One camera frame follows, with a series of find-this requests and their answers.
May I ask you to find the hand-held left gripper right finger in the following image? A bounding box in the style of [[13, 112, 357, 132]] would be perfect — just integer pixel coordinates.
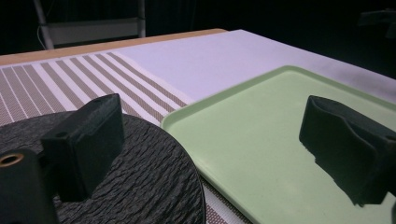
[[298, 94, 396, 207]]

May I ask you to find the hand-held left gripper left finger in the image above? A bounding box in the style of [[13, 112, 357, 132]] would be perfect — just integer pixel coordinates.
[[40, 92, 126, 203]]

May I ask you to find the striped woven placemat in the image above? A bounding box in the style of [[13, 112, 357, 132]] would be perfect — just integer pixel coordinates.
[[0, 51, 253, 224]]

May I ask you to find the round black textured plate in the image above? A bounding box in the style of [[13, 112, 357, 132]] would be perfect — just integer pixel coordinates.
[[0, 111, 206, 224]]

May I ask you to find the light green tray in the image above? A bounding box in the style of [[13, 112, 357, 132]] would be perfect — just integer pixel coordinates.
[[161, 64, 396, 224]]

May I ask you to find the grey metal chair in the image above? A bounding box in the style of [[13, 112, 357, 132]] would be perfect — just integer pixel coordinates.
[[32, 0, 148, 50]]

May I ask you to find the white table cover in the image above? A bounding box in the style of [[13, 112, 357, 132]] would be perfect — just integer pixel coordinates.
[[120, 29, 396, 104]]

